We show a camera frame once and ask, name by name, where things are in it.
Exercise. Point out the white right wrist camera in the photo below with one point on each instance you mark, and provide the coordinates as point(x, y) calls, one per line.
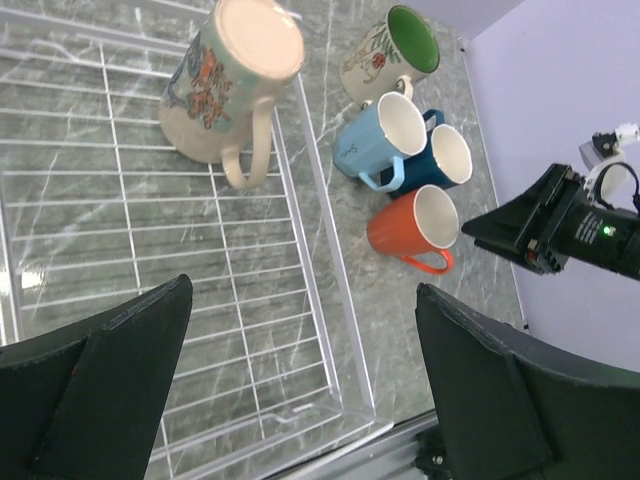
point(606, 161)

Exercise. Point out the orange mug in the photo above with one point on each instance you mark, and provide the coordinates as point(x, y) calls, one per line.
point(420, 222)

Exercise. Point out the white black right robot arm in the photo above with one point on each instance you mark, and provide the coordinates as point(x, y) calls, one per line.
point(608, 239)

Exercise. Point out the light blue mug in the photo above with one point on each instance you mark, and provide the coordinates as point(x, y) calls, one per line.
point(374, 146)

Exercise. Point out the cream mug green inside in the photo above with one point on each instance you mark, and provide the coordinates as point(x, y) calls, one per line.
point(395, 54)

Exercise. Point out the beige tall printed mug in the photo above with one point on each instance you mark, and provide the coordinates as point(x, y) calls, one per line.
point(218, 105)

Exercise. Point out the white wire dish rack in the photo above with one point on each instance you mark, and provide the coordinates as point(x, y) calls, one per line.
point(97, 207)

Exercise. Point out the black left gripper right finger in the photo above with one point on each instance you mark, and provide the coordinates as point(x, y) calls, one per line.
point(510, 406)

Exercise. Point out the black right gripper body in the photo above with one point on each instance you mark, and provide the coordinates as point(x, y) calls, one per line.
point(544, 256)

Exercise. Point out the aluminium mounting rail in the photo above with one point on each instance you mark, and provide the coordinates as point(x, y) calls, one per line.
point(390, 456)

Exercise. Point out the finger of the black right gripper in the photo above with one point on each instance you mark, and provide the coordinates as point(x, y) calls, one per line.
point(508, 229)

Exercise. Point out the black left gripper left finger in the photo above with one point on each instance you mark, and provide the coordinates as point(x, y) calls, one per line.
point(85, 401)

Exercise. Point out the dark blue mug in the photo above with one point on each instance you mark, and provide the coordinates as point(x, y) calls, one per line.
point(445, 162)

